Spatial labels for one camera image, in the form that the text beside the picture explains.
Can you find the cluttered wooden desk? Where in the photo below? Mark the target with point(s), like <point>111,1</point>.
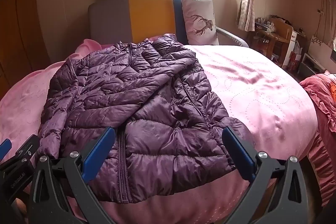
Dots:
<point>273,40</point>

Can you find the white low cabinet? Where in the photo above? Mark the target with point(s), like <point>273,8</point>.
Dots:
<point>312,64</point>

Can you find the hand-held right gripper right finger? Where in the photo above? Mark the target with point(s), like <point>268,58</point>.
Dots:
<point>236,153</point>

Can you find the pink bed sheet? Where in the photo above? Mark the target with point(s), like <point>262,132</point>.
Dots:
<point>262,98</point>

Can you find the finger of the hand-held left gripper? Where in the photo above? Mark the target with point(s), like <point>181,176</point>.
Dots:
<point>5,147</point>
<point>26,146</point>

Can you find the grey yellow blue headboard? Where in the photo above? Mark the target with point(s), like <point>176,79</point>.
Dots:
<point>149,14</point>

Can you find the wooden wardrobe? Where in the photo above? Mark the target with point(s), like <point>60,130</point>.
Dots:
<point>18,16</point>

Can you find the red gift bag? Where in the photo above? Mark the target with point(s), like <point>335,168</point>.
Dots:
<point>295,59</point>

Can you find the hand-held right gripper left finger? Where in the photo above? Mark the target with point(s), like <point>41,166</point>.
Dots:
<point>101,145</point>

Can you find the red ruffled quilt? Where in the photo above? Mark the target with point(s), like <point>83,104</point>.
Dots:
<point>323,98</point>

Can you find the deer print pillow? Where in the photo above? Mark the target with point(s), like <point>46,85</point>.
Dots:
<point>200,19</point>

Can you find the grey bed rail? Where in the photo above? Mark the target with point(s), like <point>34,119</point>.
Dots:
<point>232,36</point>

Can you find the purple quilted down jacket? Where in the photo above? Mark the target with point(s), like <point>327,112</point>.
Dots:
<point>136,98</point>

